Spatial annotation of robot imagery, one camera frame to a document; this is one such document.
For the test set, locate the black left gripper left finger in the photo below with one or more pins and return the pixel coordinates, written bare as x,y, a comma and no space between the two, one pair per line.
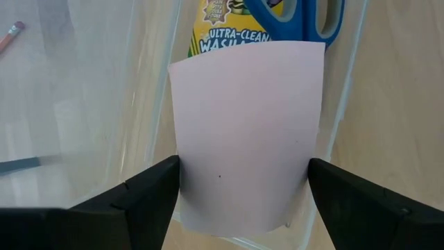
104,225

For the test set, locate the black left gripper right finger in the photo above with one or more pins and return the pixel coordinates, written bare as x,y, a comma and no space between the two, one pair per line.
381,222

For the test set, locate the clear plastic box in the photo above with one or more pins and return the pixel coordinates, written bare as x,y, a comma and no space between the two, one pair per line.
104,104

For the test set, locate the pale pink sticky note pad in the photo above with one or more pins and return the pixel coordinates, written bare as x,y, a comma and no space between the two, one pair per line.
243,139

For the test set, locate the yellow pencil with eraser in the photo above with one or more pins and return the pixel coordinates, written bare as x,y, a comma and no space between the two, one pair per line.
10,36

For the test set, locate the blue scissors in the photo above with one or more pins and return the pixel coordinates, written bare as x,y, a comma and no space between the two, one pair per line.
298,27

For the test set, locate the Crayola crayon box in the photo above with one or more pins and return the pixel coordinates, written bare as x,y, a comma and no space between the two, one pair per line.
222,31

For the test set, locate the wooden shelf with black frame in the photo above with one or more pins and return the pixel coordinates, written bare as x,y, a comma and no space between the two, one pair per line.
21,165

